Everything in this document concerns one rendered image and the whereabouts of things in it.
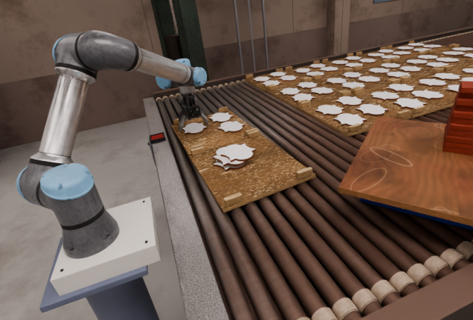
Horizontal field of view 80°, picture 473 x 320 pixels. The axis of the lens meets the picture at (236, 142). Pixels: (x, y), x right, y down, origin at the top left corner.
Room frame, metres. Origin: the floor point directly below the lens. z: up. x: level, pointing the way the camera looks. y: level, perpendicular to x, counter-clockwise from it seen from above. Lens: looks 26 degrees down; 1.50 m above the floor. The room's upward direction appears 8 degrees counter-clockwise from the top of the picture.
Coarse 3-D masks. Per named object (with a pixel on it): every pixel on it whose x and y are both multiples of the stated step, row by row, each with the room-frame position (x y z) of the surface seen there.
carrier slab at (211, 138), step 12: (192, 120) 1.49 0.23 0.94; (240, 120) 1.39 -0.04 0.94; (180, 132) 1.34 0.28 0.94; (204, 132) 1.30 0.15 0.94; (216, 132) 1.28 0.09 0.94; (228, 132) 1.26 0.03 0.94; (240, 132) 1.24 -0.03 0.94; (192, 144) 1.18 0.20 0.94; (204, 144) 1.16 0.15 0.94; (216, 144) 1.15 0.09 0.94
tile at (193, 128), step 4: (188, 124) 1.41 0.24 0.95; (192, 124) 1.40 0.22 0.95; (196, 124) 1.39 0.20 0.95; (200, 124) 1.39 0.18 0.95; (184, 128) 1.37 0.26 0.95; (188, 128) 1.36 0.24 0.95; (192, 128) 1.35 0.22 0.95; (196, 128) 1.34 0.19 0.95; (200, 128) 1.34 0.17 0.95; (204, 128) 1.34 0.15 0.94; (184, 132) 1.31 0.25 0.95; (188, 132) 1.31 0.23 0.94; (192, 132) 1.30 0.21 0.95; (196, 132) 1.29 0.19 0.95; (200, 132) 1.30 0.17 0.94
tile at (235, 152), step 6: (234, 144) 1.04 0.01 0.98; (228, 150) 1.00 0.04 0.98; (234, 150) 0.99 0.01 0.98; (240, 150) 0.99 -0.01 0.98; (246, 150) 0.98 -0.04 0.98; (252, 150) 0.97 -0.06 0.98; (222, 156) 0.97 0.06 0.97; (228, 156) 0.95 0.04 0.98; (234, 156) 0.94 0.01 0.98; (240, 156) 0.94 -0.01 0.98; (246, 156) 0.93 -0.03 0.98; (252, 156) 0.93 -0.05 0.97
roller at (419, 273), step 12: (216, 96) 1.96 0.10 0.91; (228, 108) 1.68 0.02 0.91; (276, 144) 1.10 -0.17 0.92; (312, 180) 0.80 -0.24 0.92; (324, 192) 0.73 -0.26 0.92; (336, 204) 0.67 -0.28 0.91; (348, 216) 0.62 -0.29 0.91; (360, 216) 0.60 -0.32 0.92; (360, 228) 0.57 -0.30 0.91; (372, 228) 0.55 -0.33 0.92; (372, 240) 0.52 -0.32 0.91; (384, 240) 0.51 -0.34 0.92; (384, 252) 0.48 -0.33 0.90; (396, 252) 0.47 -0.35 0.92; (396, 264) 0.45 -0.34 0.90; (408, 264) 0.43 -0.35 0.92; (420, 264) 0.42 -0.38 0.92; (420, 276) 0.40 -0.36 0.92; (432, 276) 0.39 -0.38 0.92
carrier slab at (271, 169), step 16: (240, 144) 1.11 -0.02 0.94; (256, 144) 1.09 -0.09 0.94; (272, 144) 1.07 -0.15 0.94; (192, 160) 1.03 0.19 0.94; (208, 160) 1.01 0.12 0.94; (256, 160) 0.96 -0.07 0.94; (272, 160) 0.94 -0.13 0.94; (288, 160) 0.92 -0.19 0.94; (208, 176) 0.89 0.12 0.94; (224, 176) 0.88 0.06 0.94; (240, 176) 0.86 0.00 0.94; (256, 176) 0.85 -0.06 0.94; (272, 176) 0.83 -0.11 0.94; (288, 176) 0.82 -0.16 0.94; (224, 192) 0.78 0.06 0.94; (240, 192) 0.77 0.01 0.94; (256, 192) 0.75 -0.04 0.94; (272, 192) 0.75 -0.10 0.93; (224, 208) 0.69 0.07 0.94
